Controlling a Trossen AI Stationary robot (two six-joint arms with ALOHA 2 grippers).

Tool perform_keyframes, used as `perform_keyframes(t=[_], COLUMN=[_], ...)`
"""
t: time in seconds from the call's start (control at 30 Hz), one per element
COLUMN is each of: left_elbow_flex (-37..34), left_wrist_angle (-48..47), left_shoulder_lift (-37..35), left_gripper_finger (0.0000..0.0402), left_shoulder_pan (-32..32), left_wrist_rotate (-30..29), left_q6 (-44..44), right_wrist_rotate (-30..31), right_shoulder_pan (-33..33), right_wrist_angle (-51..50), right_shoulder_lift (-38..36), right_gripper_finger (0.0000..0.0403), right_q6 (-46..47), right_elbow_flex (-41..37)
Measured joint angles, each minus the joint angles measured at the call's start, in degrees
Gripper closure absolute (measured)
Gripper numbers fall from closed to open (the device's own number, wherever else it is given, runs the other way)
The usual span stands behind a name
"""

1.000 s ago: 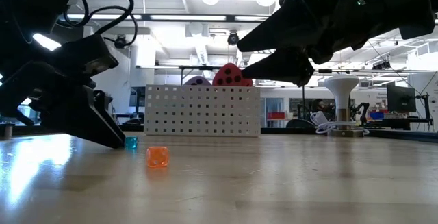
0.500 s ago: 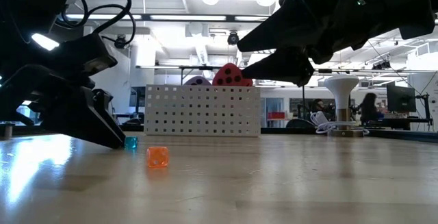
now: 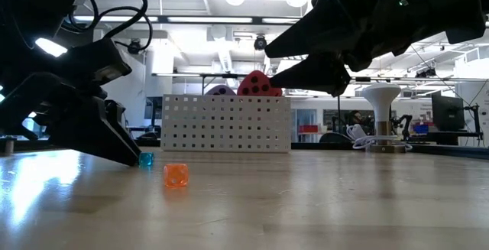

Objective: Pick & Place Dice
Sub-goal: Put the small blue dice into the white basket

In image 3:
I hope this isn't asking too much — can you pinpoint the white coiled cable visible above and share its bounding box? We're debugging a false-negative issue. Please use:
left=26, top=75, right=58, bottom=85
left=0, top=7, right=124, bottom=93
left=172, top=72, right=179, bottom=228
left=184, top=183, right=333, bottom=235
left=345, top=123, right=413, bottom=151

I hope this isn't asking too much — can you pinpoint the black office chair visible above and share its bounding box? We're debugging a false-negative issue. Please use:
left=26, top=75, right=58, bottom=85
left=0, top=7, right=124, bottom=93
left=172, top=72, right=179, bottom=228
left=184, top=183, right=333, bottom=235
left=319, top=131, right=355, bottom=144

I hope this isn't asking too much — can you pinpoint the large red foam die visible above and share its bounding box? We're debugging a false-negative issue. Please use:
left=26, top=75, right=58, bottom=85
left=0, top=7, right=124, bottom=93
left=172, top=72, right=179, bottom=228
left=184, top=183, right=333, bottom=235
left=236, top=70, right=283, bottom=97

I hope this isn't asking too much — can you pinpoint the large purple foam die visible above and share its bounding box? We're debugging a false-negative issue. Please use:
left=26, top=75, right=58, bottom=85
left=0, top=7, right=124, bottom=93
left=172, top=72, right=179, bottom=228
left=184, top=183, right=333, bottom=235
left=205, top=84, right=238, bottom=96

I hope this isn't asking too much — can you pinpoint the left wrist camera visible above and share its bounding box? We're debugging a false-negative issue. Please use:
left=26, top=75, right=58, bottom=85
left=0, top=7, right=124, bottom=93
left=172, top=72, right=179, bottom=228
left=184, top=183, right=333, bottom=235
left=64, top=37, right=133, bottom=86

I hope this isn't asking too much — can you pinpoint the person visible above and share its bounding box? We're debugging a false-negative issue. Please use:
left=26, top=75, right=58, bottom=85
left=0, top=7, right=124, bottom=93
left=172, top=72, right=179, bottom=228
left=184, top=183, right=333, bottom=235
left=345, top=110, right=370, bottom=136

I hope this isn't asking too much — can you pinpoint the white perforated metal basket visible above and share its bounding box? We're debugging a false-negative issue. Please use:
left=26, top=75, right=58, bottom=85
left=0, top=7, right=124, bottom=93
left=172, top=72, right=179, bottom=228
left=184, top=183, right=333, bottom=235
left=160, top=93, right=292, bottom=154

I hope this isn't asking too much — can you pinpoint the black background gantry frame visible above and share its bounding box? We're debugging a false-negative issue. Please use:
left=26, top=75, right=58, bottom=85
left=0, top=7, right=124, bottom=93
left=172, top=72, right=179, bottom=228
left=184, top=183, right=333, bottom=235
left=151, top=72, right=489, bottom=144

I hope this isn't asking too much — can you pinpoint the small cyan translucent die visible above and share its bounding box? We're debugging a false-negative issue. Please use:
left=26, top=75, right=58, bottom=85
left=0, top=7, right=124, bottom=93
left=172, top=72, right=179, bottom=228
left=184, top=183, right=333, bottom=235
left=138, top=151, right=156, bottom=167

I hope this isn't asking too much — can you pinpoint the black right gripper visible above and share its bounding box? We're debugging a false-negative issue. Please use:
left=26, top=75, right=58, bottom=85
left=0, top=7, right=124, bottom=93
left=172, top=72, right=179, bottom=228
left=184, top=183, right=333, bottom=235
left=264, top=0, right=406, bottom=98

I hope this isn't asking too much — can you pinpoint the black ceiling-mounted camera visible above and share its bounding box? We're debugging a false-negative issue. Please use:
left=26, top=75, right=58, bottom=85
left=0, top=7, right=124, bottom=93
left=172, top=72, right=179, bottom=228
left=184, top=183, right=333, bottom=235
left=128, top=38, right=143, bottom=55
left=415, top=66, right=439, bottom=79
left=253, top=34, right=268, bottom=52

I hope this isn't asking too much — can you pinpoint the ceiling light strip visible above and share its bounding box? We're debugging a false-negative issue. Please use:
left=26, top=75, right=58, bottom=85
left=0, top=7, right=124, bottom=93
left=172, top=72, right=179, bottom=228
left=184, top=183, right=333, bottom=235
left=72, top=15, right=303, bottom=24

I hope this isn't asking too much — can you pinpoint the white mushroom-shaped lamp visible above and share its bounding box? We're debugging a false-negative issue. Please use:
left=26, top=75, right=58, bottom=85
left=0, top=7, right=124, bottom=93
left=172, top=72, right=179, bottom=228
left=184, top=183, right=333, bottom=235
left=360, top=83, right=406, bottom=154

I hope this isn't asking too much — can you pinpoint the small orange translucent die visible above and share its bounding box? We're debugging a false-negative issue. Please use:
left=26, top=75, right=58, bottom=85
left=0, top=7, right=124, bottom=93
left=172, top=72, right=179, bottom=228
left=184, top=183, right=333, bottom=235
left=163, top=163, right=190, bottom=188

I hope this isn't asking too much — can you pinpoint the black aluminium table frame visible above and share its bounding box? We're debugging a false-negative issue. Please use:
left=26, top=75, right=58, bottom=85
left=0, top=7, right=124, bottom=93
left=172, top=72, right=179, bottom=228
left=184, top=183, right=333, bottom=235
left=0, top=135, right=489, bottom=161

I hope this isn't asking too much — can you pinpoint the black computer monitor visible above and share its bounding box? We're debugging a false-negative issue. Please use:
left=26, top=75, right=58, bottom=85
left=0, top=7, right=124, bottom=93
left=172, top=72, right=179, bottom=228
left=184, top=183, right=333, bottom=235
left=431, top=94, right=466, bottom=128

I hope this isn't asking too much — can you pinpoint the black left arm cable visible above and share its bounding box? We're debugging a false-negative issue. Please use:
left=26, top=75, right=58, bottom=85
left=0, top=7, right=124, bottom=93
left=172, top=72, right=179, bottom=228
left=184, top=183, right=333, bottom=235
left=67, top=0, right=154, bottom=54

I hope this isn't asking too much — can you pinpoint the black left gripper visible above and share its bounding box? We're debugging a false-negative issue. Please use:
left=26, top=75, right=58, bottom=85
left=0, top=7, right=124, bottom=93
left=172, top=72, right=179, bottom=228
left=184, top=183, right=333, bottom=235
left=0, top=73, right=141, bottom=166

